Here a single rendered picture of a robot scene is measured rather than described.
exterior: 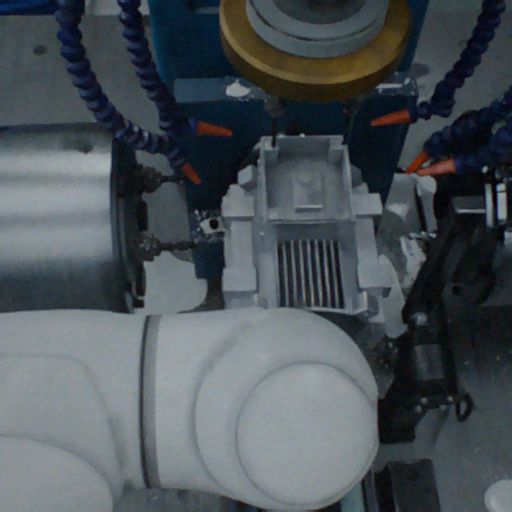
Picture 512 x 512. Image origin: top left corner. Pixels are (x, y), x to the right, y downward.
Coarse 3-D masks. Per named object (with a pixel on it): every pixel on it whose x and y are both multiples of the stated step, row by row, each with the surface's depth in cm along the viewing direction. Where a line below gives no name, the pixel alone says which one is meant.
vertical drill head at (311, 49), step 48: (240, 0) 66; (288, 0) 61; (336, 0) 60; (384, 0) 64; (240, 48) 63; (288, 48) 62; (336, 48) 62; (384, 48) 64; (288, 96) 64; (336, 96) 64
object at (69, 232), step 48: (0, 144) 80; (48, 144) 80; (96, 144) 80; (0, 192) 76; (48, 192) 76; (96, 192) 77; (0, 240) 76; (48, 240) 76; (96, 240) 77; (144, 240) 83; (0, 288) 78; (48, 288) 79; (96, 288) 79; (144, 288) 92
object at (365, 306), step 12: (252, 168) 87; (240, 180) 87; (252, 180) 86; (360, 180) 88; (252, 300) 78; (264, 300) 79; (360, 300) 78; (372, 300) 79; (360, 312) 78; (372, 312) 78; (360, 348) 89
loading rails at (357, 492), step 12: (372, 480) 84; (360, 492) 85; (372, 492) 84; (228, 504) 93; (240, 504) 93; (336, 504) 87; (348, 504) 84; (360, 504) 84; (372, 504) 83; (384, 504) 94
